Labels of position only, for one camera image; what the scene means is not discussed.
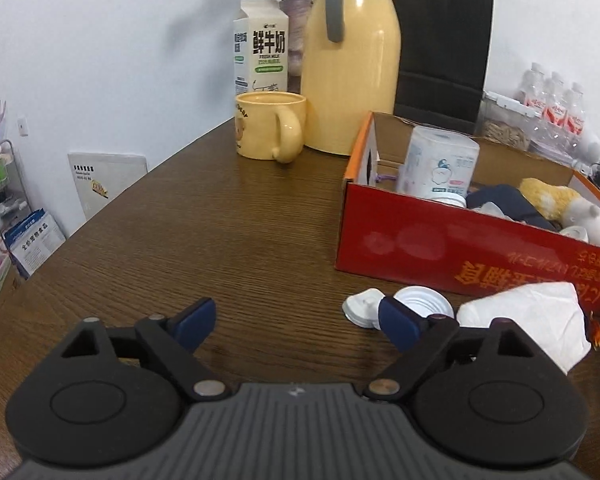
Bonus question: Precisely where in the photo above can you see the white face mask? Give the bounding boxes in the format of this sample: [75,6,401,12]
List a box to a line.
[456,282,593,375]

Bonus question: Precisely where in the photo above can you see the wire storage rack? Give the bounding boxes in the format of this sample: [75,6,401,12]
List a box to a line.
[0,140,31,306]

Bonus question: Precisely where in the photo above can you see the red cardboard box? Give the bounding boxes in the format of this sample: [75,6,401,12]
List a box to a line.
[335,111,600,306]

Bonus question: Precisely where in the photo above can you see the pink glass vase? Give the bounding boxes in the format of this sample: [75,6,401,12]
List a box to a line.
[279,0,315,78]

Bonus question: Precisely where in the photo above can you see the white collapsible cup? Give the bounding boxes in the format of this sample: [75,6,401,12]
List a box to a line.
[394,286,453,321]

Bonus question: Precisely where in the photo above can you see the white cotton swab container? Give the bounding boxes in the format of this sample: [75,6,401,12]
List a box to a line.
[396,125,481,208]

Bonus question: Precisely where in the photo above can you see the dark navy cloth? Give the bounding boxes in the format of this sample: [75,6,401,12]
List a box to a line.
[466,184,561,233]

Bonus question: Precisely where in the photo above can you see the yellow and white plush toy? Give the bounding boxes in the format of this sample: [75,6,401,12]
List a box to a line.
[519,177,600,248]

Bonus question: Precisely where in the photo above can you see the black paper bag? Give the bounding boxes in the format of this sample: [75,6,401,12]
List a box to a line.
[384,0,496,136]

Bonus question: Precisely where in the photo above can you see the yellow thermos jug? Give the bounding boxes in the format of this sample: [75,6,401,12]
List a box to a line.
[300,0,402,157]

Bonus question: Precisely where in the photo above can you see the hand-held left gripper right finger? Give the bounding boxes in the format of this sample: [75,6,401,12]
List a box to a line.
[364,296,543,403]

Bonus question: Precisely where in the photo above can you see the white milk carton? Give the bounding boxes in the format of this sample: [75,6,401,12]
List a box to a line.
[232,0,288,98]

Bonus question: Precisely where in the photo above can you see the clear seed container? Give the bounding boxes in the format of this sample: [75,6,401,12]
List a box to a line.
[477,91,543,153]

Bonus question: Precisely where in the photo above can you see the yellow mug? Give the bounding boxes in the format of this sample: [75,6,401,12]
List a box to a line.
[235,91,307,164]

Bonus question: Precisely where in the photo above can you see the small white cap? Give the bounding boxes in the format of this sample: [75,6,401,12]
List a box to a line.
[342,288,386,331]

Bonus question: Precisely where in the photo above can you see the white wall panel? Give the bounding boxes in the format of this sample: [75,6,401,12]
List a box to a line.
[67,152,150,222]

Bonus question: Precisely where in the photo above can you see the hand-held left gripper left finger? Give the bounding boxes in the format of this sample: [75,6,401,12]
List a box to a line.
[60,297,228,402]

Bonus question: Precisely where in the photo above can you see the blue pet food bag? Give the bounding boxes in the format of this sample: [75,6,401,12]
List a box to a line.
[2,208,66,281]

